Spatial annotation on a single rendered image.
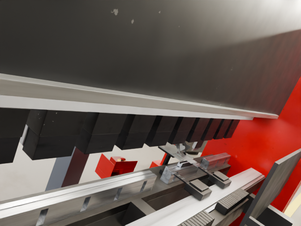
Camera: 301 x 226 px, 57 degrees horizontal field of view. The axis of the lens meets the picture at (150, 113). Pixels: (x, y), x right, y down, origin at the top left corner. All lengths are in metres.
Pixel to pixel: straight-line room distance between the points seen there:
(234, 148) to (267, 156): 0.29
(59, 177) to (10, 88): 2.05
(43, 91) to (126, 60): 0.23
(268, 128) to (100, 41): 2.18
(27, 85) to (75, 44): 0.12
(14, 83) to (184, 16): 0.48
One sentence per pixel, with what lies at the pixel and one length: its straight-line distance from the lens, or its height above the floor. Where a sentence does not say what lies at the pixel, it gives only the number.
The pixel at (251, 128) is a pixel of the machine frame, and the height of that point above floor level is 1.28.
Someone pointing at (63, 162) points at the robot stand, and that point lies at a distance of 2.46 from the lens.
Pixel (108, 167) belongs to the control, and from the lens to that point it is 1.91.
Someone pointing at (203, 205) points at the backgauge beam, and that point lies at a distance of 1.50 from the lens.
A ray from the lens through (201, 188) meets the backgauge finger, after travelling 1.54.
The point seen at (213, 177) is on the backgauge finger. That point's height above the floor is 1.02.
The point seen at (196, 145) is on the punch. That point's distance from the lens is 1.87.
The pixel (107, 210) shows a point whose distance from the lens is 1.33.
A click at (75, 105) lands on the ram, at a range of 0.87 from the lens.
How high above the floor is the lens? 1.62
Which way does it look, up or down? 13 degrees down
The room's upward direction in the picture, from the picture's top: 23 degrees clockwise
